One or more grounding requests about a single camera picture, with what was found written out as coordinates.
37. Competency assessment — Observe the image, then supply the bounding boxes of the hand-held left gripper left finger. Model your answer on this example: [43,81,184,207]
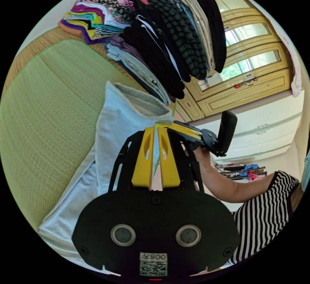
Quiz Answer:
[131,127,155,188]

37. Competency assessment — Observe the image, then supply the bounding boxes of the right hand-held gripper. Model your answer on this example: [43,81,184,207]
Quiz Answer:
[154,120,229,158]

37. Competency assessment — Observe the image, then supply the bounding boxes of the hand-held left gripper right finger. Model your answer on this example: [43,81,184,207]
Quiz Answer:
[158,127,181,189]

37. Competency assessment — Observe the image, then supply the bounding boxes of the light blue jeans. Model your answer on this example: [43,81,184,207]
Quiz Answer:
[37,81,175,274]

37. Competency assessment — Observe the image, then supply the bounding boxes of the person's right forearm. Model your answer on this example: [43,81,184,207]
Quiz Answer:
[200,162,275,204]

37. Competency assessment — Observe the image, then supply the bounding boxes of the person's right hand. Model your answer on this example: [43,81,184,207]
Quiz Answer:
[193,147,215,168]

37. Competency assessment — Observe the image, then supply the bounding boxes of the low shelf with items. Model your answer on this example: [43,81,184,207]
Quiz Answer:
[214,163,268,182]

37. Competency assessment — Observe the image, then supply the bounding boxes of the white cupboard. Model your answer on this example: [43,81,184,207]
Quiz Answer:
[191,89,306,166]

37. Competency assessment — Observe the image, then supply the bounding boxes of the pile of clothes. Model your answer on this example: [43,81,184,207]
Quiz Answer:
[57,0,227,107]

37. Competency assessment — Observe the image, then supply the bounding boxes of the bed with green woven mat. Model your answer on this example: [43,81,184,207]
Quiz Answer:
[0,26,179,232]

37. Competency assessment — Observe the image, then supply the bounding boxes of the person's body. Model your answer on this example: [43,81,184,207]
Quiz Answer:
[224,147,310,269]

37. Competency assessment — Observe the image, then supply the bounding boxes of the yellow framed window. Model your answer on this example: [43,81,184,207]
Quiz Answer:
[155,0,303,121]

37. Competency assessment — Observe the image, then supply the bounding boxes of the white and pink curtain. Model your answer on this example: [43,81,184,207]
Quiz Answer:
[276,21,304,98]

